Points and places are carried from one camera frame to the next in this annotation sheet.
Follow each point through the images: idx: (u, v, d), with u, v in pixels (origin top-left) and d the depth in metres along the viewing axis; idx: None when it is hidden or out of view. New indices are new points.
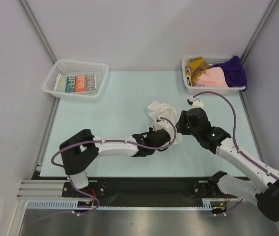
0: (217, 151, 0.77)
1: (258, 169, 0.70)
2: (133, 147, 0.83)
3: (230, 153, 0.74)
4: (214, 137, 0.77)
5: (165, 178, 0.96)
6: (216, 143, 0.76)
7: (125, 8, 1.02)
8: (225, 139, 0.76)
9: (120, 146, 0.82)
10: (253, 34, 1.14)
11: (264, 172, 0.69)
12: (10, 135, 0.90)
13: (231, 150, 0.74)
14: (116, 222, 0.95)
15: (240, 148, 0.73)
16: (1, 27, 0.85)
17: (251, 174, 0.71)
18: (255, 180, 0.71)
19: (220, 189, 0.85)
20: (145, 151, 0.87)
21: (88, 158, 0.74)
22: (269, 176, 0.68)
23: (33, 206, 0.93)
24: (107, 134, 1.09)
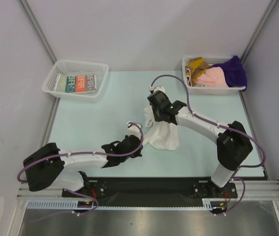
0: (177, 120, 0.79)
1: (209, 124, 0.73)
2: (101, 159, 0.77)
3: (186, 118, 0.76)
4: (173, 107, 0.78)
5: (166, 178, 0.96)
6: (174, 113, 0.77)
7: (124, 8, 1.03)
8: (182, 108, 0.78)
9: (88, 159, 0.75)
10: (253, 35, 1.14)
11: (214, 125, 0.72)
12: (10, 135, 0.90)
13: (186, 115, 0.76)
14: (115, 223, 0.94)
15: (194, 111, 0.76)
16: (1, 27, 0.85)
17: (206, 131, 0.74)
18: (211, 135, 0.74)
19: (214, 181, 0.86)
20: (114, 162, 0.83)
21: (53, 173, 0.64)
22: (219, 128, 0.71)
23: (32, 206, 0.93)
24: (92, 146, 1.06)
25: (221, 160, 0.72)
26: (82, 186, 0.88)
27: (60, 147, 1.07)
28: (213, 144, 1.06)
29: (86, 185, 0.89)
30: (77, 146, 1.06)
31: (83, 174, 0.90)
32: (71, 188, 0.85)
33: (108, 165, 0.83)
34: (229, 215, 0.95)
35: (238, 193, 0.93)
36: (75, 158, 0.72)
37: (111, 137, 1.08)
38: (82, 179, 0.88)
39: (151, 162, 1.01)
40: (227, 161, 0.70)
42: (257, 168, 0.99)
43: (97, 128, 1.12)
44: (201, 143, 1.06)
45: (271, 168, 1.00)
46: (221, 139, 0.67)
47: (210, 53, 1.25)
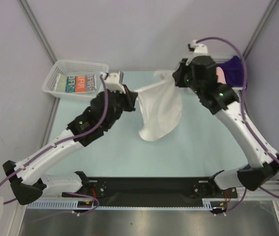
0: (218, 112, 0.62)
1: (258, 145, 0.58)
2: (67, 145, 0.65)
3: (234, 121, 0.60)
4: (220, 96, 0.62)
5: (167, 178, 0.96)
6: (222, 106, 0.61)
7: (124, 8, 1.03)
8: (232, 103, 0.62)
9: (51, 155, 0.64)
10: (253, 35, 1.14)
11: (263, 150, 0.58)
12: (10, 135, 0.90)
13: (235, 117, 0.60)
14: (116, 222, 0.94)
15: (246, 119, 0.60)
16: (1, 27, 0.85)
17: (247, 147, 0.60)
18: (249, 153, 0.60)
19: (217, 184, 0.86)
20: (93, 135, 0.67)
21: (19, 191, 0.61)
22: (266, 155, 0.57)
23: (33, 206, 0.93)
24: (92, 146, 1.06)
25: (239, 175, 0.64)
26: (80, 186, 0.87)
27: None
28: (213, 144, 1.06)
29: (85, 184, 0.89)
30: None
31: (83, 175, 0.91)
32: (70, 189, 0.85)
33: (89, 140, 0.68)
34: (229, 216, 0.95)
35: (238, 193, 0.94)
36: (33, 166, 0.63)
37: (111, 137, 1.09)
38: (80, 179, 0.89)
39: (152, 162, 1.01)
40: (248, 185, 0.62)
42: None
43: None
44: (201, 143, 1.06)
45: None
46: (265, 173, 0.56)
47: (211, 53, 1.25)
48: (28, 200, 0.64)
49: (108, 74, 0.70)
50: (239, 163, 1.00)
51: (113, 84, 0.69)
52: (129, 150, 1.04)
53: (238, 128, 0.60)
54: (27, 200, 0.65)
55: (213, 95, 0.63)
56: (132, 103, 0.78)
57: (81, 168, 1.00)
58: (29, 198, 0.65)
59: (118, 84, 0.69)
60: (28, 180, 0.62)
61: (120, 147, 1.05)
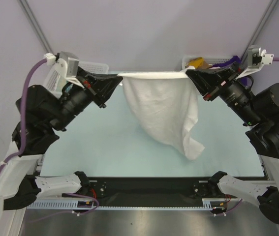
0: (270, 157, 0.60)
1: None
2: (16, 162, 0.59)
3: None
4: None
5: (171, 179, 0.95)
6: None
7: (124, 8, 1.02)
8: None
9: (8, 172, 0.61)
10: (253, 35, 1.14)
11: None
12: (9, 136, 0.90)
13: None
14: (116, 222, 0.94)
15: None
16: (1, 27, 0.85)
17: None
18: None
19: (220, 189, 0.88)
20: (37, 144, 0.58)
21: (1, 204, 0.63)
22: None
23: (33, 206, 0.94)
24: (92, 146, 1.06)
25: (263, 207, 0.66)
26: (80, 186, 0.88)
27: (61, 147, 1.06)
28: (214, 144, 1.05)
29: (87, 184, 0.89)
30: (77, 146, 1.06)
31: (83, 176, 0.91)
32: (70, 190, 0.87)
33: (39, 148, 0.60)
34: (230, 216, 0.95)
35: None
36: None
37: (110, 137, 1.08)
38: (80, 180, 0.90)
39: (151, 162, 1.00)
40: (273, 219, 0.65)
42: (257, 168, 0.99)
43: (97, 128, 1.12)
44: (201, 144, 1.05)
45: None
46: None
47: (211, 53, 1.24)
48: (23, 204, 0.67)
49: (57, 60, 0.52)
50: (239, 163, 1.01)
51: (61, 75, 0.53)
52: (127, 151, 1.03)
53: None
54: (22, 206, 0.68)
55: (272, 139, 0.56)
56: (104, 94, 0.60)
57: (81, 168, 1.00)
58: (24, 203, 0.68)
59: (66, 78, 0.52)
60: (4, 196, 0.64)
61: (120, 147, 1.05)
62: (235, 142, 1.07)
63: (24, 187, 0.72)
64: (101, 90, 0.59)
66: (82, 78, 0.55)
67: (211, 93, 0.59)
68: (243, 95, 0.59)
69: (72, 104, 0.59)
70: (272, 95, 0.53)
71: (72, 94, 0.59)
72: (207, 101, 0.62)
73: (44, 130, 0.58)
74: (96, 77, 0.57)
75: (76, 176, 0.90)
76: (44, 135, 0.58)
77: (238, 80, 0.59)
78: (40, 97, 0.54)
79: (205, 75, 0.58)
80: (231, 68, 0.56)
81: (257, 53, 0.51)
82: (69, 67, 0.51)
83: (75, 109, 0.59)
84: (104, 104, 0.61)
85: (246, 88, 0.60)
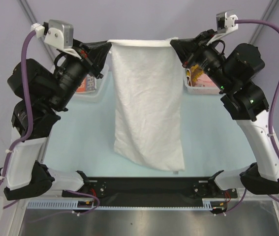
0: (240, 121, 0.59)
1: (277, 160, 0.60)
2: (22, 148, 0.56)
3: (261, 133, 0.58)
4: (251, 104, 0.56)
5: (171, 178, 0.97)
6: (252, 118, 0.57)
7: (124, 7, 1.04)
8: (262, 113, 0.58)
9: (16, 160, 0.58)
10: (256, 30, 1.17)
11: None
12: (8, 136, 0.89)
13: (262, 130, 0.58)
14: (116, 222, 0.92)
15: (272, 133, 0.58)
16: (1, 26, 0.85)
17: (262, 158, 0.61)
18: (263, 164, 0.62)
19: (218, 185, 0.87)
20: (39, 126, 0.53)
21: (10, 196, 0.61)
22: None
23: (32, 206, 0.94)
24: (92, 146, 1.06)
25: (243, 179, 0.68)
26: (82, 184, 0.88)
27: (61, 147, 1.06)
28: (213, 145, 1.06)
29: (87, 182, 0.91)
30: (77, 146, 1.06)
31: (83, 175, 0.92)
32: (72, 188, 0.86)
33: (41, 131, 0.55)
34: (230, 216, 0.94)
35: (239, 193, 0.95)
36: (10, 173, 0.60)
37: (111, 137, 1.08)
38: (82, 178, 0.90)
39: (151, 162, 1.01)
40: (255, 189, 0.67)
42: None
43: (96, 127, 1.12)
44: (201, 144, 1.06)
45: None
46: (277, 188, 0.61)
47: None
48: (42, 189, 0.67)
49: (48, 31, 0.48)
50: (239, 162, 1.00)
51: (56, 47, 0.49)
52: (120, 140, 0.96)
53: (262, 141, 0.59)
54: (39, 192, 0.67)
55: (242, 100, 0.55)
56: (98, 62, 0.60)
57: (81, 168, 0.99)
58: (40, 189, 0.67)
59: (63, 49, 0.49)
60: (17, 186, 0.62)
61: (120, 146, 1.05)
62: (236, 142, 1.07)
63: (38, 173, 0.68)
64: (94, 59, 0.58)
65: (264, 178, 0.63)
66: (78, 48, 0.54)
67: (188, 60, 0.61)
68: (217, 60, 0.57)
69: (69, 78, 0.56)
70: (237, 53, 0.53)
71: (66, 67, 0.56)
72: (185, 68, 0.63)
73: (43, 109, 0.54)
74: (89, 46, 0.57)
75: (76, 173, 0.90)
76: (43, 116, 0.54)
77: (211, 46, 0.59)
78: (32, 70, 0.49)
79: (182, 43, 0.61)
80: (202, 35, 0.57)
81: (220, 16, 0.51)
82: (66, 35, 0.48)
83: (73, 83, 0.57)
84: (101, 75, 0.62)
85: (220, 53, 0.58)
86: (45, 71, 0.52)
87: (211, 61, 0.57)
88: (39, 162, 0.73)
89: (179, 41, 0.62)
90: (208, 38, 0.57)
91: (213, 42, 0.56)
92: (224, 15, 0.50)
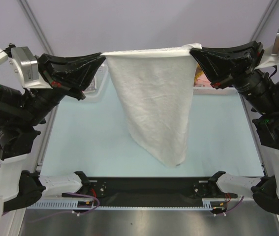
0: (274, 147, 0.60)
1: None
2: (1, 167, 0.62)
3: None
4: None
5: (171, 178, 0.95)
6: None
7: (124, 7, 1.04)
8: None
9: None
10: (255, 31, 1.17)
11: None
12: None
13: None
14: (116, 222, 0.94)
15: None
16: (1, 26, 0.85)
17: None
18: None
19: (219, 187, 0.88)
20: (15, 145, 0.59)
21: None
22: None
23: (33, 206, 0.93)
24: (92, 146, 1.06)
25: (255, 195, 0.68)
26: (81, 185, 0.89)
27: (60, 147, 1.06)
28: (213, 145, 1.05)
29: (87, 182, 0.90)
30: (77, 146, 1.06)
31: (83, 177, 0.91)
32: (71, 190, 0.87)
33: (19, 149, 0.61)
34: (230, 216, 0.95)
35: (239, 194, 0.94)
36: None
37: (111, 136, 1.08)
38: (82, 179, 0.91)
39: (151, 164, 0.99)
40: (265, 206, 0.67)
42: (257, 168, 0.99)
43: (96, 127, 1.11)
44: (201, 143, 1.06)
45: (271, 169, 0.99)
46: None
47: None
48: (30, 200, 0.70)
49: (11, 61, 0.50)
50: (239, 163, 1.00)
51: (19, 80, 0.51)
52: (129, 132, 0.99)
53: None
54: (29, 203, 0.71)
55: None
56: (81, 82, 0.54)
57: (81, 168, 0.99)
58: (30, 200, 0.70)
59: (26, 86, 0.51)
60: (5, 197, 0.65)
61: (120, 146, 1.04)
62: (236, 142, 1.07)
63: (29, 184, 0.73)
64: (77, 80, 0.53)
65: None
66: (49, 79, 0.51)
67: (222, 82, 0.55)
68: (260, 85, 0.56)
69: (41, 101, 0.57)
70: None
71: (40, 90, 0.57)
72: (216, 88, 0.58)
73: (17, 129, 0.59)
74: (68, 69, 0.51)
75: (75, 177, 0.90)
76: (18, 134, 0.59)
77: (255, 69, 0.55)
78: None
79: (216, 60, 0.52)
80: (248, 57, 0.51)
81: None
82: (26, 73, 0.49)
83: (45, 105, 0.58)
84: (83, 96, 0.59)
85: (263, 75, 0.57)
86: (5, 95, 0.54)
87: (253, 88, 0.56)
88: (27, 172, 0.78)
89: (207, 51, 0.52)
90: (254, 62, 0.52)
91: (262, 67, 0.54)
92: None
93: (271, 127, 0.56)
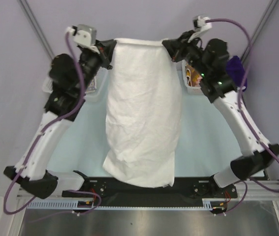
0: (215, 102, 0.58)
1: (250, 133, 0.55)
2: (55, 128, 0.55)
3: (230, 109, 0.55)
4: (219, 86, 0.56)
5: None
6: (219, 95, 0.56)
7: (124, 8, 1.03)
8: (231, 93, 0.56)
9: (46, 142, 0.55)
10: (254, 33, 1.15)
11: (255, 139, 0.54)
12: (10, 136, 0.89)
13: (231, 105, 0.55)
14: (116, 222, 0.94)
15: (241, 107, 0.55)
16: (1, 27, 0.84)
17: (238, 135, 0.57)
18: (241, 141, 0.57)
19: (216, 182, 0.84)
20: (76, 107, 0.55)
21: (26, 183, 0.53)
22: (259, 144, 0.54)
23: (33, 206, 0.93)
24: (92, 146, 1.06)
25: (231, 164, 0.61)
26: (83, 181, 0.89)
27: (60, 146, 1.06)
28: (214, 145, 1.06)
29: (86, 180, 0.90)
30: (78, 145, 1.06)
31: (83, 175, 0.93)
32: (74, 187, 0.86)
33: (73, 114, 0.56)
34: (230, 216, 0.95)
35: (239, 193, 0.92)
36: (32, 161, 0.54)
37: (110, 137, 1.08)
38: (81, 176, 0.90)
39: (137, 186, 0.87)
40: (240, 173, 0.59)
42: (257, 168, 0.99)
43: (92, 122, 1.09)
44: (200, 143, 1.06)
45: (270, 169, 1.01)
46: (254, 162, 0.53)
47: None
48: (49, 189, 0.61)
49: (76, 33, 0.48)
50: None
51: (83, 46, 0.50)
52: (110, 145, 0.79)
53: (232, 113, 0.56)
54: (48, 190, 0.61)
55: (212, 84, 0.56)
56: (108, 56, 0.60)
57: (81, 168, 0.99)
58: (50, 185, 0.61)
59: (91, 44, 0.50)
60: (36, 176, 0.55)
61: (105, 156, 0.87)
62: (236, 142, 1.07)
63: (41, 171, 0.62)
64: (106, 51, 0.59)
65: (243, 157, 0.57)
66: (98, 45, 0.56)
67: (175, 55, 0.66)
68: (197, 52, 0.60)
69: (89, 66, 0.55)
70: (208, 44, 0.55)
71: (84, 58, 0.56)
72: (174, 62, 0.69)
73: (75, 93, 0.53)
74: (104, 44, 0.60)
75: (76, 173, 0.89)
76: (76, 96, 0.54)
77: (194, 41, 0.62)
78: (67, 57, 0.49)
79: (170, 42, 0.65)
80: (184, 36, 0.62)
81: (196, 19, 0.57)
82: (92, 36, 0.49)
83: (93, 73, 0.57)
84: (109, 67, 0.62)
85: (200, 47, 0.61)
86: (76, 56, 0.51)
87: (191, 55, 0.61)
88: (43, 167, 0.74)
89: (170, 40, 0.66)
90: (190, 36, 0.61)
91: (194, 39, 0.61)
92: (198, 17, 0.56)
93: (209, 84, 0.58)
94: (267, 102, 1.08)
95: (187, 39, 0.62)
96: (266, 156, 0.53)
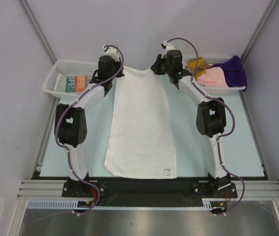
0: (179, 85, 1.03)
1: (199, 94, 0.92)
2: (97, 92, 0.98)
3: (186, 84, 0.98)
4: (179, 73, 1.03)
5: (170, 179, 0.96)
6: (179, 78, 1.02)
7: (124, 8, 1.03)
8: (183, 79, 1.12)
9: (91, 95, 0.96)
10: (253, 34, 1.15)
11: (202, 95, 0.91)
12: (10, 135, 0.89)
13: (186, 82, 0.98)
14: (116, 222, 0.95)
15: (193, 81, 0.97)
16: (1, 26, 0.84)
17: (195, 99, 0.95)
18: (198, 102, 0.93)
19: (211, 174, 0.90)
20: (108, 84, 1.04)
21: (79, 111, 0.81)
22: (205, 98, 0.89)
23: (33, 206, 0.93)
24: (92, 146, 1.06)
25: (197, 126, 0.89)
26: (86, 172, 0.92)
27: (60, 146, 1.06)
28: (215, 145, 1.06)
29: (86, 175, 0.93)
30: None
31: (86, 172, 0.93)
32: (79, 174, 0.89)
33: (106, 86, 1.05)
34: (230, 215, 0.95)
35: (238, 193, 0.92)
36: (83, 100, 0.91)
37: (108, 132, 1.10)
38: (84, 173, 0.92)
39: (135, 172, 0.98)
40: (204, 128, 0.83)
42: (257, 168, 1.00)
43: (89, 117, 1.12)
44: (201, 143, 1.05)
45: (270, 169, 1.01)
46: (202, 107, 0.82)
47: (210, 53, 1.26)
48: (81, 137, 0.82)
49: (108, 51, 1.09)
50: (239, 163, 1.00)
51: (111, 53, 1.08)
52: (109, 143, 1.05)
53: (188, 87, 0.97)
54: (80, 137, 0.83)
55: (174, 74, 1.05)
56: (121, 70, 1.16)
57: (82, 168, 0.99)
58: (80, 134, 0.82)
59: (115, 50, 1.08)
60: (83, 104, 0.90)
61: (105, 154, 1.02)
62: (236, 142, 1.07)
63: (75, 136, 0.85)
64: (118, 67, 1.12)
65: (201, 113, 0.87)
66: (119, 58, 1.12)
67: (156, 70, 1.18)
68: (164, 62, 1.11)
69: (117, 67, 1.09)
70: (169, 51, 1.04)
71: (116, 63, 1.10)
72: (156, 73, 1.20)
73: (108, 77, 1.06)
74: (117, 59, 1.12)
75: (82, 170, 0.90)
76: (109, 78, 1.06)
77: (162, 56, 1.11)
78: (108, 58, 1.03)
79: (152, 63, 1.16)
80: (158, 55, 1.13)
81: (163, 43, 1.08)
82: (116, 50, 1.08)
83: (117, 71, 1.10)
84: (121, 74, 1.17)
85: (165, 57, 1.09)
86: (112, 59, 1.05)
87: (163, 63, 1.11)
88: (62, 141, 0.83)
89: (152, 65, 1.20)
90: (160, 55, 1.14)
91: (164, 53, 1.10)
92: (165, 42, 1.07)
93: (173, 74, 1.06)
94: (261, 103, 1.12)
95: (161, 56, 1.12)
96: (214, 105, 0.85)
